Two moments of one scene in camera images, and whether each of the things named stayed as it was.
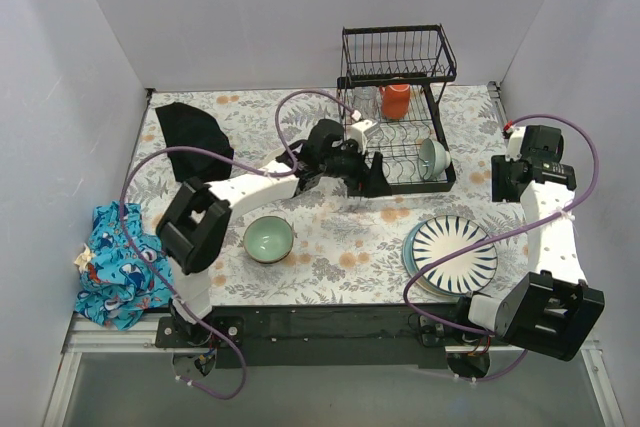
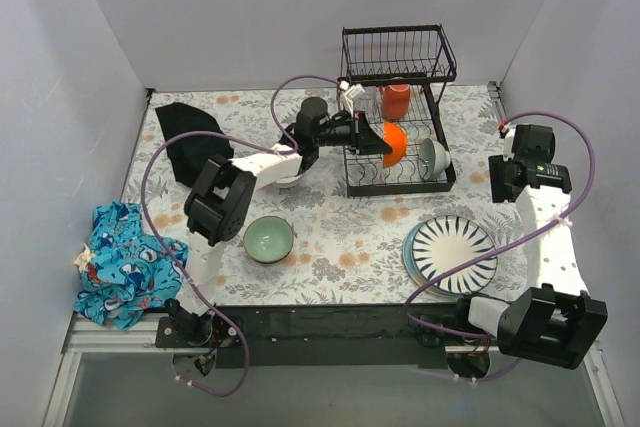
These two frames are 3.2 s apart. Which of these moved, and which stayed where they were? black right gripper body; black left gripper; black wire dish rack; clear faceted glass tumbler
Moved: black left gripper
Stayed: clear faceted glass tumbler; black wire dish rack; black right gripper body
